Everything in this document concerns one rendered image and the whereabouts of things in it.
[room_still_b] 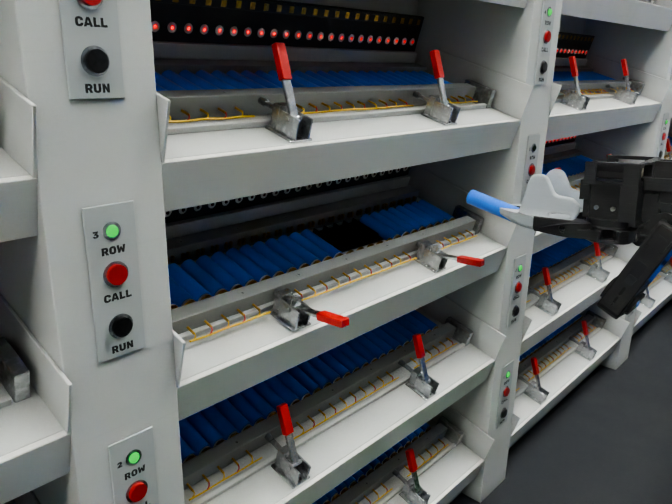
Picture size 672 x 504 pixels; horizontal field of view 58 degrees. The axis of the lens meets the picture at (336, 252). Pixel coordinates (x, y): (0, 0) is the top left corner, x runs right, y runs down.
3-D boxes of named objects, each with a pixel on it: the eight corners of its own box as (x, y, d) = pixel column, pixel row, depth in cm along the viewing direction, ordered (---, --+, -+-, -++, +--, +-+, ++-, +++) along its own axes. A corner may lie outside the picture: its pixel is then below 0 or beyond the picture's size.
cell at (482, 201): (464, 204, 73) (511, 224, 70) (468, 190, 73) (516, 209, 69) (472, 202, 75) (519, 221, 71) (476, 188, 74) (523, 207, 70)
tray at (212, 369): (497, 271, 98) (519, 219, 93) (171, 425, 55) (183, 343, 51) (403, 215, 109) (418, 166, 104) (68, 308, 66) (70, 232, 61)
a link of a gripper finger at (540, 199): (503, 169, 69) (587, 174, 64) (500, 220, 71) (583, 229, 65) (492, 172, 67) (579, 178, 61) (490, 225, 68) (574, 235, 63)
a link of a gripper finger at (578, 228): (543, 209, 67) (627, 216, 62) (542, 224, 68) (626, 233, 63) (528, 216, 64) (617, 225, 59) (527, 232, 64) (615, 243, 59)
